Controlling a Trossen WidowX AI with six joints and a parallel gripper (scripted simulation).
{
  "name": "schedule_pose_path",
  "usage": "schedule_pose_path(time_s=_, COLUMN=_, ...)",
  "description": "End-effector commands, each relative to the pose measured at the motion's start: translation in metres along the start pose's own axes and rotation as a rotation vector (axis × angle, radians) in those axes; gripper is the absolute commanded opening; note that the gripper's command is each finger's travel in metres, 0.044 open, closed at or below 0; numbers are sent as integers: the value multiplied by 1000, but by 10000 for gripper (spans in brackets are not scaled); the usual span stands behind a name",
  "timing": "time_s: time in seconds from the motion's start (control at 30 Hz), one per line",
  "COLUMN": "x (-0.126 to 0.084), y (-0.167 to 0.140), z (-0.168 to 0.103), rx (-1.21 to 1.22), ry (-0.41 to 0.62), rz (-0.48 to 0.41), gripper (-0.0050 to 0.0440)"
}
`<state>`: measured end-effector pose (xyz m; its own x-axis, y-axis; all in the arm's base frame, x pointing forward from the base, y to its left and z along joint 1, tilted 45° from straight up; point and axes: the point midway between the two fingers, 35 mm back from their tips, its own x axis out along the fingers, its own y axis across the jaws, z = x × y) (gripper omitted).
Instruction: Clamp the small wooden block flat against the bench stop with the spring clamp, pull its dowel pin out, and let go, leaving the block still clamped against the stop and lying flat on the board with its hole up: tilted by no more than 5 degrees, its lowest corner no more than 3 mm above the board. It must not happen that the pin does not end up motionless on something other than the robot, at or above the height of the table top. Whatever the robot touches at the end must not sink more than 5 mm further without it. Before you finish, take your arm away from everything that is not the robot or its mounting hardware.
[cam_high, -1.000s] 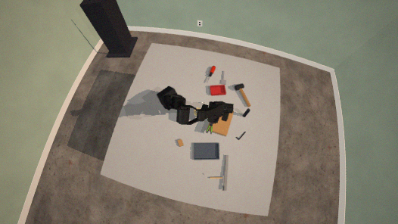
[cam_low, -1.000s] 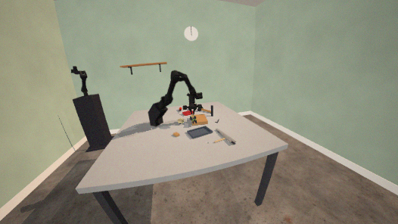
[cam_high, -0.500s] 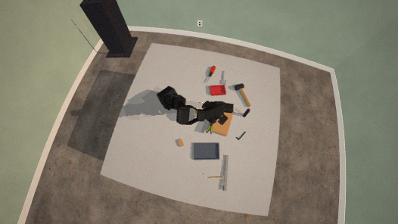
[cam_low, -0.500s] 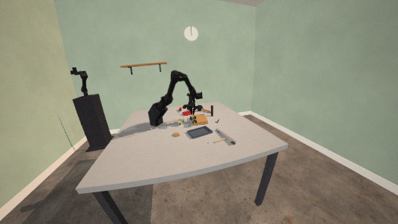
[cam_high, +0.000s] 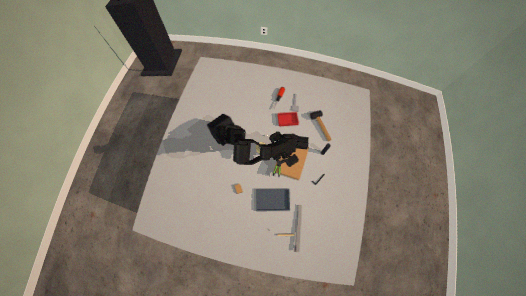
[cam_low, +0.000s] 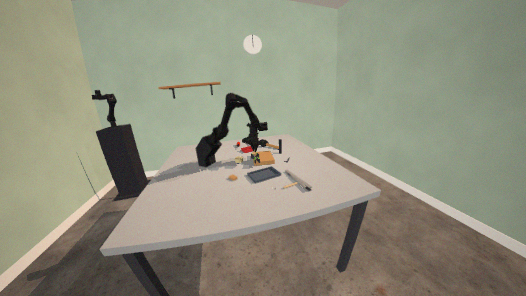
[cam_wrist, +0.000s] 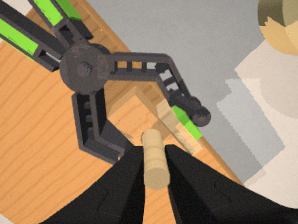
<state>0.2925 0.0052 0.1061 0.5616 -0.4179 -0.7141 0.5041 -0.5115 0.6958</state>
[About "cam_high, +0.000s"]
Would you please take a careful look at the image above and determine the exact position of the light wooden board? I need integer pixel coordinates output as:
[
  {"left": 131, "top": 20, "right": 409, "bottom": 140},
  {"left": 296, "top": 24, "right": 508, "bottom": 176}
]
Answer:
[{"left": 281, "top": 147, "right": 309, "bottom": 180}]

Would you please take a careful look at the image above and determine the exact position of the red shallow tray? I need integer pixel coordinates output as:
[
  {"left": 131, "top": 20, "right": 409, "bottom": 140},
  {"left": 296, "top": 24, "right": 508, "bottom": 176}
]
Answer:
[{"left": 277, "top": 112, "right": 299, "bottom": 127}]

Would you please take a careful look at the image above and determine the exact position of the red-handled screwdriver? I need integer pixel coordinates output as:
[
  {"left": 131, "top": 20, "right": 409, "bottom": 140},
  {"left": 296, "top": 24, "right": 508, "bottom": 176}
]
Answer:
[{"left": 273, "top": 87, "right": 285, "bottom": 109}]

